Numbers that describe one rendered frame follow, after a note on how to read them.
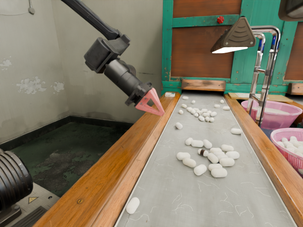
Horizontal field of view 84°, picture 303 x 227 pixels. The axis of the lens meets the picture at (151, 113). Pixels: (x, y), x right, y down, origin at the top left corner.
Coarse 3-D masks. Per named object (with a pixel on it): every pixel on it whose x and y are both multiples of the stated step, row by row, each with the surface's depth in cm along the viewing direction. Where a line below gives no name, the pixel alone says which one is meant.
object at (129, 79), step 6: (126, 72) 47; (120, 78) 46; (126, 78) 46; (132, 78) 46; (120, 84) 47; (126, 84) 46; (132, 84) 46; (138, 84) 46; (144, 84) 47; (150, 84) 52; (126, 90) 47; (132, 90) 46; (138, 90) 43; (132, 96) 44; (138, 96) 48; (126, 102) 45; (132, 102) 47
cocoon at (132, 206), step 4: (132, 200) 32; (136, 200) 32; (128, 204) 31; (132, 204) 31; (136, 204) 32; (128, 208) 31; (132, 208) 31; (136, 208) 31; (128, 212) 31; (132, 212) 31
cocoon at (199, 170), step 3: (201, 165) 42; (204, 165) 42; (195, 168) 41; (198, 168) 41; (201, 168) 41; (204, 168) 41; (195, 171) 41; (198, 171) 41; (201, 171) 41; (204, 171) 41; (198, 174) 41
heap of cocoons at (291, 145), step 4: (292, 136) 61; (284, 140) 59; (292, 140) 58; (296, 140) 58; (280, 144) 56; (284, 144) 58; (288, 144) 56; (292, 144) 56; (296, 144) 56; (300, 144) 55; (288, 148) 53; (292, 148) 53; (296, 148) 56; (300, 148) 53; (296, 152) 52; (300, 152) 52; (300, 172) 46
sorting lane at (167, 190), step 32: (192, 96) 124; (192, 128) 69; (224, 128) 69; (160, 160) 47; (256, 160) 47; (160, 192) 36; (192, 192) 36; (224, 192) 36; (256, 192) 36; (128, 224) 29; (160, 224) 29; (192, 224) 29; (224, 224) 29; (256, 224) 29; (288, 224) 29
